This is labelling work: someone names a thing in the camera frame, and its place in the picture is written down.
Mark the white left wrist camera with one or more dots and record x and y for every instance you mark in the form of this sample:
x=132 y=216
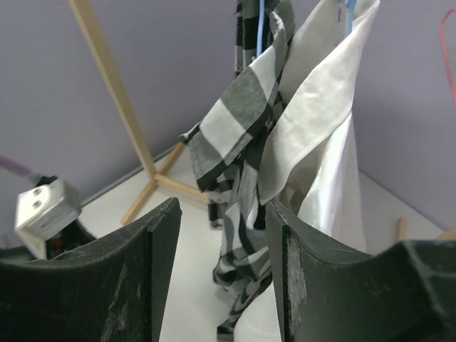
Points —
x=45 y=211

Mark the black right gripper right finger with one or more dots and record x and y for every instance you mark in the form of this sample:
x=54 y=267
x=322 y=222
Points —
x=327 y=291

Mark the blue wire hanger white shirt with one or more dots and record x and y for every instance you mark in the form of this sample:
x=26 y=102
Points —
x=346 y=9

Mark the blue wire hanger plaid shirt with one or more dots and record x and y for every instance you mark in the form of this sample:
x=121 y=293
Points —
x=260 y=45

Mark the black white plaid shirt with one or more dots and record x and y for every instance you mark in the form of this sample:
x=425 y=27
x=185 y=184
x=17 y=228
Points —
x=226 y=147

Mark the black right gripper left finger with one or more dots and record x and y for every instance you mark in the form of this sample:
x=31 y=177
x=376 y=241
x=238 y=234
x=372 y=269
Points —
x=112 y=289

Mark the wooden clothes rack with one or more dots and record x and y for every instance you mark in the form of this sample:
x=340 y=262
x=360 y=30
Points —
x=94 y=36

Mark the pink wire hanger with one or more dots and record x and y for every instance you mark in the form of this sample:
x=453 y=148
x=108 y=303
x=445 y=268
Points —
x=445 y=54

